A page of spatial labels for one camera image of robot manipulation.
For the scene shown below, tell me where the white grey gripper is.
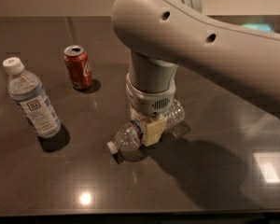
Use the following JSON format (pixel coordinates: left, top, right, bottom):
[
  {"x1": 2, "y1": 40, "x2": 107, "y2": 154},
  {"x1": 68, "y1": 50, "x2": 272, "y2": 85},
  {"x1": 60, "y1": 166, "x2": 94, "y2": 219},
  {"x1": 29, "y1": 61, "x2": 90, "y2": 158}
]
[{"x1": 126, "y1": 73, "x2": 175, "y2": 147}]

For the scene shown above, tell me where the clear crinkled water bottle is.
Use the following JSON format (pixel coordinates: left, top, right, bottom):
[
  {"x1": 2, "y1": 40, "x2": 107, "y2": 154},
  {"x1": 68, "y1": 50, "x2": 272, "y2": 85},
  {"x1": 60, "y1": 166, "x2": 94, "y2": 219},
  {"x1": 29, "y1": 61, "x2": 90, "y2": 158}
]
[{"x1": 107, "y1": 100, "x2": 185, "y2": 155}]

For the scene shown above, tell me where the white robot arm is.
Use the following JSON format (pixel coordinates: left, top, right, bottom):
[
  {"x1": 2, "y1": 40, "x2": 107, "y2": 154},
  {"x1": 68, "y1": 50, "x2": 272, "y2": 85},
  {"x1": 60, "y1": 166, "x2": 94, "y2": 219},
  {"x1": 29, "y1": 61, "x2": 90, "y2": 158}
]
[{"x1": 111, "y1": 0, "x2": 280, "y2": 119}]

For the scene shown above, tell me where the blue labelled water bottle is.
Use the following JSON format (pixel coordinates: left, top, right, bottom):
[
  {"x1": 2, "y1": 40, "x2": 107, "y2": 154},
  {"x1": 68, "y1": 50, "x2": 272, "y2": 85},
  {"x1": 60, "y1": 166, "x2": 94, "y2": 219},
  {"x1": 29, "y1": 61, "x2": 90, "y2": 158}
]
[{"x1": 3, "y1": 57, "x2": 61, "y2": 138}]

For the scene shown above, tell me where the red soda can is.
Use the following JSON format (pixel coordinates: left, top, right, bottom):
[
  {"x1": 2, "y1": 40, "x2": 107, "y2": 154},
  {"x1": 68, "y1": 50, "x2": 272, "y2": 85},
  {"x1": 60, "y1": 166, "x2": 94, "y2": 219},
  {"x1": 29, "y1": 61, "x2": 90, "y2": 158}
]
[{"x1": 63, "y1": 45, "x2": 93, "y2": 90}]

